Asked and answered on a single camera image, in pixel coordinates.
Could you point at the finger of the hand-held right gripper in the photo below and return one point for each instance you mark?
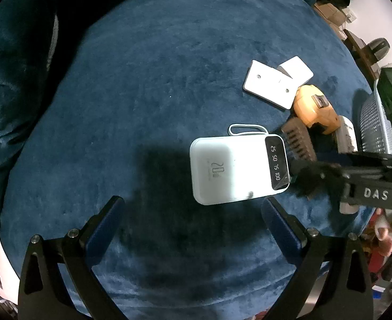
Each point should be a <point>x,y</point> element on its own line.
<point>315,165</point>
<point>319,183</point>

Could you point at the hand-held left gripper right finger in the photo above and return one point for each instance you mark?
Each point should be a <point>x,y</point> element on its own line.
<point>279,226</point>

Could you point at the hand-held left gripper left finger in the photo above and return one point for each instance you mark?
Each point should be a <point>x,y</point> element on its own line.
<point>104,230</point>

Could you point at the brown comb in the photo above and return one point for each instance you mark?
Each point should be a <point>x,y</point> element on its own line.
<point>299,140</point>

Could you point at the white charger adapter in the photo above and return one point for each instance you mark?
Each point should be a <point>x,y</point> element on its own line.
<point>297,68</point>
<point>347,136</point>

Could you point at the orange tape measure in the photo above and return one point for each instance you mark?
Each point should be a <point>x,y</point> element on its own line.
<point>307,106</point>

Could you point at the light blue mesh basket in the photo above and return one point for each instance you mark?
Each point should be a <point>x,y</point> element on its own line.
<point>375,126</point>

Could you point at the white power bank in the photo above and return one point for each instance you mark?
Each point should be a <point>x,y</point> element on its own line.
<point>229,170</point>

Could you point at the white wall plate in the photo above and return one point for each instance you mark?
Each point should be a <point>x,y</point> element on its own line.
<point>265,83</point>

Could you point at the floral cloth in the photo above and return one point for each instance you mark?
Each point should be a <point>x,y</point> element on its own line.
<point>380,236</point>

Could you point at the wooden table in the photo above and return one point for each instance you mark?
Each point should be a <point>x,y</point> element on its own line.
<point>359,51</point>

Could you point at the dark round object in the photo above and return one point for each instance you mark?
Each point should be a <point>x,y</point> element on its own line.
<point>379,48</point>

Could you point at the blue plush blanket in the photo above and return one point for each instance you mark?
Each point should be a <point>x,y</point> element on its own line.
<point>132,90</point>

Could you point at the stack of cardboard boxes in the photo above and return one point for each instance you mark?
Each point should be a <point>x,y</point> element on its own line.
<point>329,11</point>

